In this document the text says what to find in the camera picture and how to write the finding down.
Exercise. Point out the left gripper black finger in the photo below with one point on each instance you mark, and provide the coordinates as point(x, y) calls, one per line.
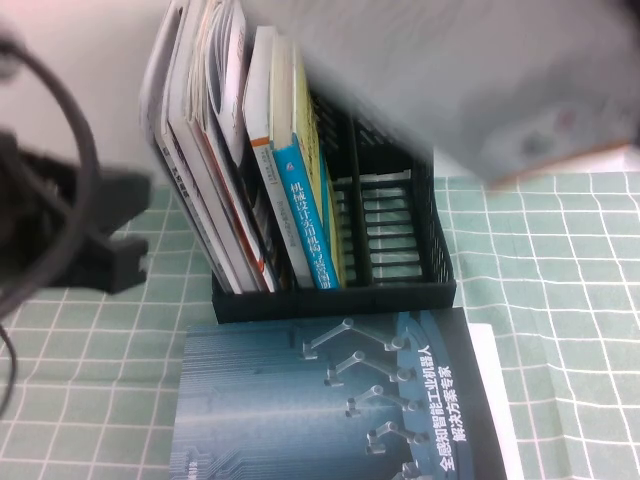
point(125, 195)
point(110, 265)

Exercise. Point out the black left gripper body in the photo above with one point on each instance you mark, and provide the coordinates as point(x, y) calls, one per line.
point(35, 210)

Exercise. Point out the white orange ROS2 book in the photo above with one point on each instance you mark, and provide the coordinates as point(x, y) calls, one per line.
point(475, 75)

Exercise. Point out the dark grey spine book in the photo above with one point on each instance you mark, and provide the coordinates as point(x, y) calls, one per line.
point(185, 195)

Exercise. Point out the white book orange band spine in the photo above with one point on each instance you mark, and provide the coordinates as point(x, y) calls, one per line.
point(287, 240)

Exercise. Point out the blue spine yellow cover book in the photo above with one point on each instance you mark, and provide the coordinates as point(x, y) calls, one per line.
point(305, 220)

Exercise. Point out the dark blue robot cover book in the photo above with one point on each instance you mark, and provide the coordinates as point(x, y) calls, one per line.
point(275, 400)

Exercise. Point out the black plastic book holder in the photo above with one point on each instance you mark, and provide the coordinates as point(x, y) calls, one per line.
point(350, 305)

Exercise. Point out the white thin folder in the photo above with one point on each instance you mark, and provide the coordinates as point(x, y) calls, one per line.
point(155, 90)

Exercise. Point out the stack of leaning magazines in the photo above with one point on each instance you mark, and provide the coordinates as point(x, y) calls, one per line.
point(235, 215)

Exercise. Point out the dark cover magazine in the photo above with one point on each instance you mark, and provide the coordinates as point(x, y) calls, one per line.
point(260, 225)

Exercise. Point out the curled white grey magazine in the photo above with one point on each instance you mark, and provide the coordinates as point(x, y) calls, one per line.
point(227, 100)

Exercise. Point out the green white checkered tablecloth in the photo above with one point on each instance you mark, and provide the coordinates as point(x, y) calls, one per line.
point(550, 300)

